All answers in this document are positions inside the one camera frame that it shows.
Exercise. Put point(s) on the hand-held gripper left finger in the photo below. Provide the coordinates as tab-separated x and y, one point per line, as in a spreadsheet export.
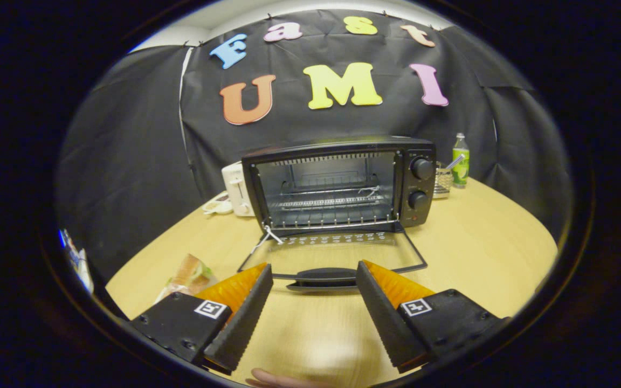
246	318

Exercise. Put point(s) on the sandwich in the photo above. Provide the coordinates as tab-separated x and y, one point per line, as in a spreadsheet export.
192	275

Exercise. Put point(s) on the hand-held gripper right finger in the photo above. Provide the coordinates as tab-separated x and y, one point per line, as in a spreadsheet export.
385	318

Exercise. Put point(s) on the black toaster oven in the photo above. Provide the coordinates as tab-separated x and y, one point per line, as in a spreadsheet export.
421	194

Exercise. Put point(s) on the white pop-up toaster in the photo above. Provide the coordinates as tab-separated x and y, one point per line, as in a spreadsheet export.
235	188

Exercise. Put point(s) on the blue and white packet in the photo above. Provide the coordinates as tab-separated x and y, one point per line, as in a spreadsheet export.
76	258

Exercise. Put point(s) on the green drink bottle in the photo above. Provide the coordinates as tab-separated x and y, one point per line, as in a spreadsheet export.
460	161

